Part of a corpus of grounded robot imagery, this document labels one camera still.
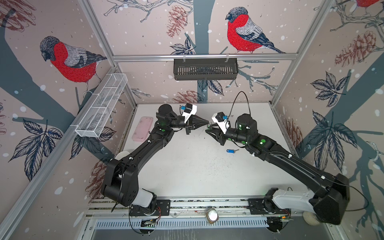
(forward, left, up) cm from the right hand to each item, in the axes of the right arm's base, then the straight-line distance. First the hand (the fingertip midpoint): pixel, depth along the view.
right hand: (209, 125), depth 70 cm
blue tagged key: (+2, -16, -29) cm, 33 cm away
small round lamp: (-34, -2, -22) cm, 40 cm away
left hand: (-1, 0, +5) cm, 5 cm away
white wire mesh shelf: (+11, +57, +2) cm, 58 cm away
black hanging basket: (+54, 0, -2) cm, 54 cm away
